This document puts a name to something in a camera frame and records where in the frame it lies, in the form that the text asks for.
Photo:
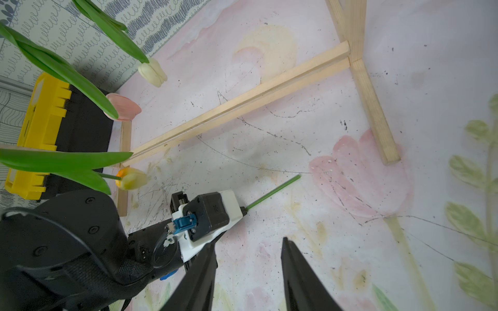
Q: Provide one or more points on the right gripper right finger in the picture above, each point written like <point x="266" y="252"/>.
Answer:
<point x="303" y="289"/>

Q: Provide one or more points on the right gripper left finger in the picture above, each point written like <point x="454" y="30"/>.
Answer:
<point x="196" y="290"/>

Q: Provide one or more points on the blue tulip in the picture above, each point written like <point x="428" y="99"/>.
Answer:
<point x="273" y="192"/>

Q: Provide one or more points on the pink tulip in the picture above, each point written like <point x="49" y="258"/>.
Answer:
<point x="115" y="106"/>

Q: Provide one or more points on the yellow tulip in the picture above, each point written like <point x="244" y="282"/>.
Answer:
<point x="80" y="167"/>

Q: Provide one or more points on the white tulip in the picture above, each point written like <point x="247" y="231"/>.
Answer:
<point x="149" y="68"/>

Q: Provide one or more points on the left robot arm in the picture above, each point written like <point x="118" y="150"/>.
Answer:
<point x="72" y="253"/>

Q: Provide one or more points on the wooden clothes rack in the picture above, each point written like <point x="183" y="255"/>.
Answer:
<point x="350" y="22"/>

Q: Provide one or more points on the floral table mat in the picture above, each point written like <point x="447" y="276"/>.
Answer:
<point x="420" y="234"/>

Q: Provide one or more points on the yellow black toolbox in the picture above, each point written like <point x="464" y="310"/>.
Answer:
<point x="59" y="118"/>

